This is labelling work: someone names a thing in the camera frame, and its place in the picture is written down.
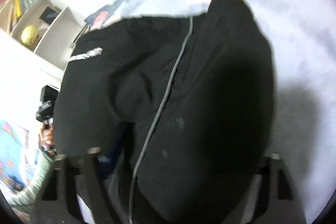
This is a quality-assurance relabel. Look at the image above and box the black hooded jacket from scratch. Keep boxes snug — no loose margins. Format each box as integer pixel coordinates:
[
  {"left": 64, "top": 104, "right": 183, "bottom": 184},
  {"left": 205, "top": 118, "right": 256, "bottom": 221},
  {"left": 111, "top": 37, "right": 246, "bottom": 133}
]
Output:
[{"left": 54, "top": 0, "right": 274, "bottom": 223}]

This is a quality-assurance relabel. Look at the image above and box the person's left hand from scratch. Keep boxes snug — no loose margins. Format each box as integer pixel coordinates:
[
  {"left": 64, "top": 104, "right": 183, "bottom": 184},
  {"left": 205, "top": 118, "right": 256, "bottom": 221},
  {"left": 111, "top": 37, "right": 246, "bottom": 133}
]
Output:
[{"left": 39, "top": 123, "right": 55, "bottom": 153}]

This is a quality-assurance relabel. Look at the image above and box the yellow globe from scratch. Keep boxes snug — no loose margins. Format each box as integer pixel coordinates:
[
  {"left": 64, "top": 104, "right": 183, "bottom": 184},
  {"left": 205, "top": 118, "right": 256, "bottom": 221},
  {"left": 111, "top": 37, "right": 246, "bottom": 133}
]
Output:
[{"left": 21, "top": 25, "right": 39, "bottom": 47}]

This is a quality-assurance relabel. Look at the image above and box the white bookshelf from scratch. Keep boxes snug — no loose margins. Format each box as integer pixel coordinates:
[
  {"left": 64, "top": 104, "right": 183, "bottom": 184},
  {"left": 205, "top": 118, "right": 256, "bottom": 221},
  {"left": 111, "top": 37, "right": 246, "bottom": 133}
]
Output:
[{"left": 1, "top": 0, "right": 95, "bottom": 81}]

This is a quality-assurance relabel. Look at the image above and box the floral grey pink bedspread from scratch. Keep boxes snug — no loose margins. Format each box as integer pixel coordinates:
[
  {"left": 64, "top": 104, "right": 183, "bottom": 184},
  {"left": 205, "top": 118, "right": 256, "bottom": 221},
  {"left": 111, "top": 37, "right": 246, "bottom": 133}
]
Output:
[{"left": 84, "top": 0, "right": 336, "bottom": 224}]

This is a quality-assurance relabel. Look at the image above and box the colourful wall map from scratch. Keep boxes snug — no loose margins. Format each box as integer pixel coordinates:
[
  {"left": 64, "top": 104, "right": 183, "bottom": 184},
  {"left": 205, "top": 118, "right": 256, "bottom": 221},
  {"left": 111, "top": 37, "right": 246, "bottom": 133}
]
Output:
[{"left": 1, "top": 120, "right": 40, "bottom": 196}]

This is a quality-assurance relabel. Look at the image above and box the black picture frame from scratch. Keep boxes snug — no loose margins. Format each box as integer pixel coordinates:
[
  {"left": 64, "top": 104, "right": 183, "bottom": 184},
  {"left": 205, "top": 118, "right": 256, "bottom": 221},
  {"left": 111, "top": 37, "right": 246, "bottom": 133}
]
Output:
[{"left": 39, "top": 6, "right": 61, "bottom": 26}]

